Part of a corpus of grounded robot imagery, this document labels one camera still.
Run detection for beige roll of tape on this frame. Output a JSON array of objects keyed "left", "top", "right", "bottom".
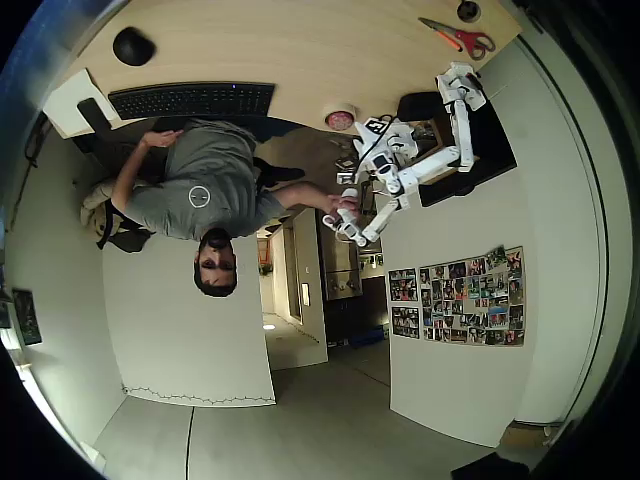
[{"left": 322, "top": 102, "right": 359, "bottom": 126}]

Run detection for white leader arm with handle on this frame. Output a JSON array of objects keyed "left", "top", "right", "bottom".
[{"left": 321, "top": 124, "right": 419, "bottom": 247}]

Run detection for person's left forearm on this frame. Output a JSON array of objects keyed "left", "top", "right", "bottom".
[{"left": 110, "top": 143, "right": 152, "bottom": 209}]

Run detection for person's right forearm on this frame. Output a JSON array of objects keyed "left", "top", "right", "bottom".
[{"left": 282, "top": 182, "right": 334, "bottom": 210}]

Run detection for person's right hand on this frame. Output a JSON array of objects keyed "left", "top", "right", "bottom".
[{"left": 325, "top": 193, "right": 359, "bottom": 215}]

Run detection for person's left hand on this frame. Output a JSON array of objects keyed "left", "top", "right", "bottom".
[{"left": 139, "top": 128, "right": 184, "bottom": 150}]

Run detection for stainless steel fridge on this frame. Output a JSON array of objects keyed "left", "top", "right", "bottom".
[{"left": 319, "top": 214, "right": 364, "bottom": 301}]

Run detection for small photo sheet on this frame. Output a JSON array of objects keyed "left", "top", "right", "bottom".
[
  {"left": 388, "top": 268, "right": 419, "bottom": 303},
  {"left": 391, "top": 305, "right": 421, "bottom": 340}
]

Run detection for man in grey t-shirt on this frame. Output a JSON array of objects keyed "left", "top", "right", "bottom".
[{"left": 110, "top": 118, "right": 307, "bottom": 299}]

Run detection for large photo collage poster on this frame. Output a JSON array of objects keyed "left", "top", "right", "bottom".
[{"left": 418, "top": 244, "right": 526, "bottom": 347}]

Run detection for blue plastic crate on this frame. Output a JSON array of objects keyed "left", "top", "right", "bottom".
[{"left": 348, "top": 324, "right": 390, "bottom": 349}]

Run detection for black computer keyboard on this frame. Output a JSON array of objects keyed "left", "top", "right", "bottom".
[{"left": 107, "top": 81, "right": 277, "bottom": 121}]

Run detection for black computer mouse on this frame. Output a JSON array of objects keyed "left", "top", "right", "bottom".
[{"left": 112, "top": 26, "right": 157, "bottom": 66}]

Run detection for beige jacket on chair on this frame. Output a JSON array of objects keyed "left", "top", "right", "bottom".
[{"left": 79, "top": 179, "right": 154, "bottom": 254}]

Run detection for white paper sheet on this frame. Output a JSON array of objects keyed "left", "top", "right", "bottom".
[{"left": 41, "top": 68, "right": 124, "bottom": 140}]

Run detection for brown cardboard box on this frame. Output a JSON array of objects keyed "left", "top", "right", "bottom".
[{"left": 499, "top": 421, "right": 556, "bottom": 448}]

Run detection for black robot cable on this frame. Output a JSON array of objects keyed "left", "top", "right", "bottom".
[{"left": 354, "top": 114, "right": 396, "bottom": 174}]

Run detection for red handled scissors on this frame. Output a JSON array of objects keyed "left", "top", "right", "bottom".
[{"left": 417, "top": 17, "right": 497, "bottom": 62}]

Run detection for dark framed wall picture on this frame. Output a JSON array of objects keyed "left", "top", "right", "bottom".
[{"left": 11, "top": 287, "right": 43, "bottom": 346}]

